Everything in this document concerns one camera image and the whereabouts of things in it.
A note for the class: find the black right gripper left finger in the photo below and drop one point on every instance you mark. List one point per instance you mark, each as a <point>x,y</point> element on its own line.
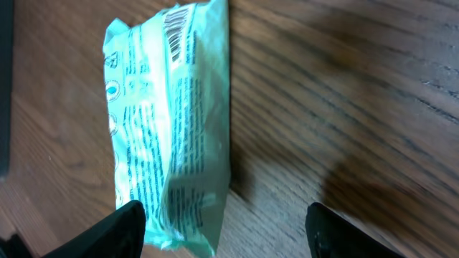
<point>119,235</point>

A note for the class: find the grey plastic mesh basket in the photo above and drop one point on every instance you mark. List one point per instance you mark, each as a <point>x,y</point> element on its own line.
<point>7,39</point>

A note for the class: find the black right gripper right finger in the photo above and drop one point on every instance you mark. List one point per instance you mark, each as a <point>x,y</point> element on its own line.
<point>331,236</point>

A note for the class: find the light green wipes packet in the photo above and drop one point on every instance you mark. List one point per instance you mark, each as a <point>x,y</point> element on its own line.
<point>167,85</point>

